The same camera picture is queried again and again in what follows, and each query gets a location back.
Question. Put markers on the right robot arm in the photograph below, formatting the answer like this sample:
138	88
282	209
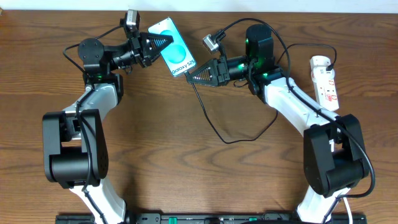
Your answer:
334	155

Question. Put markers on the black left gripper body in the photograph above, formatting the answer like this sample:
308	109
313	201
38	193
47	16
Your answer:
137	50

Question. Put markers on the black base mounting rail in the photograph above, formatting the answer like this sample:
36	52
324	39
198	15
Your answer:
156	218

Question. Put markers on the turquoise screen smartphone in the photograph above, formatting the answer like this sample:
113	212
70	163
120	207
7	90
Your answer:
177	56

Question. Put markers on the white power strip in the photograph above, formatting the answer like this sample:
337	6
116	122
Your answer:
325	88

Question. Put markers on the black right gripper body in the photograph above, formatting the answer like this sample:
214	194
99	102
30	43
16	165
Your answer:
233	69

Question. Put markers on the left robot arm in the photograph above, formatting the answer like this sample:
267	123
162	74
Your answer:
75	151

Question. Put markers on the white charger plug adapter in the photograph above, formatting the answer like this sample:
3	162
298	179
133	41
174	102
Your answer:
320	64

